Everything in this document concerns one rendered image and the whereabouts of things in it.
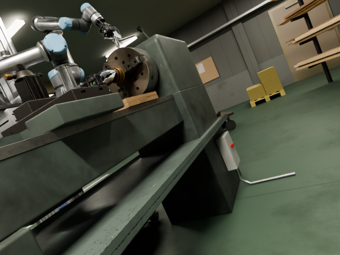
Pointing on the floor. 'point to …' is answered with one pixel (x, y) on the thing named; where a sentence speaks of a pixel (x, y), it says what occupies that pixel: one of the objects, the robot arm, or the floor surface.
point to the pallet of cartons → (265, 86)
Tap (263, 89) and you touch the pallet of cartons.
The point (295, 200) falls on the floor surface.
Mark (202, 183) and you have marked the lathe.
